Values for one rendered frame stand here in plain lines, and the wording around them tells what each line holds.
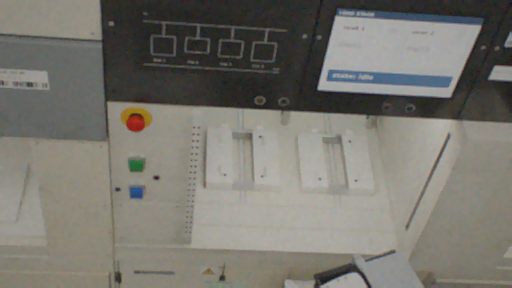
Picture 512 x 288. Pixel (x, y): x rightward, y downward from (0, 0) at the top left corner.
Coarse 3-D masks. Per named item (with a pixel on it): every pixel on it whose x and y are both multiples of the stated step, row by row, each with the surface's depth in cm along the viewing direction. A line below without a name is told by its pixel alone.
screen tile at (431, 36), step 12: (408, 36) 144; (420, 36) 144; (432, 36) 144; (444, 36) 144; (468, 36) 144; (456, 48) 146; (408, 60) 148; (420, 60) 148; (432, 60) 148; (444, 60) 149; (456, 60) 149
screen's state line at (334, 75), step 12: (336, 72) 150; (348, 72) 150; (360, 72) 150; (372, 72) 150; (384, 84) 153; (396, 84) 153; (408, 84) 153; (420, 84) 153; (432, 84) 154; (444, 84) 154
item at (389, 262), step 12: (384, 252) 165; (396, 252) 153; (348, 264) 162; (360, 264) 150; (372, 264) 151; (384, 264) 151; (396, 264) 151; (408, 264) 152; (324, 276) 159; (336, 276) 160; (372, 276) 149; (384, 276) 149; (396, 276) 149; (408, 276) 150
